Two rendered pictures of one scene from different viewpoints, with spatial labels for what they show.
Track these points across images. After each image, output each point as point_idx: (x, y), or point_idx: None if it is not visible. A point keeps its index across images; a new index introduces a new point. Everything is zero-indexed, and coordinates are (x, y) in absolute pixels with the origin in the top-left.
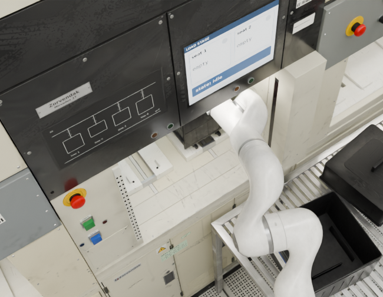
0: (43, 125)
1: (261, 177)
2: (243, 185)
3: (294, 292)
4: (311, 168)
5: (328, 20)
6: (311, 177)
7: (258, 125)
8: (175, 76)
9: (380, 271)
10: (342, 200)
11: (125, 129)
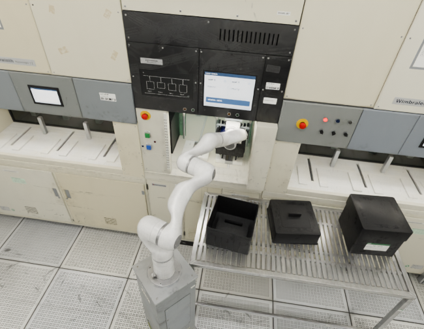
0: (141, 67)
1: (202, 138)
2: (227, 184)
3: (179, 187)
4: (267, 203)
5: (284, 108)
6: (263, 206)
7: (231, 138)
8: (199, 84)
9: (253, 257)
10: (267, 222)
11: (172, 95)
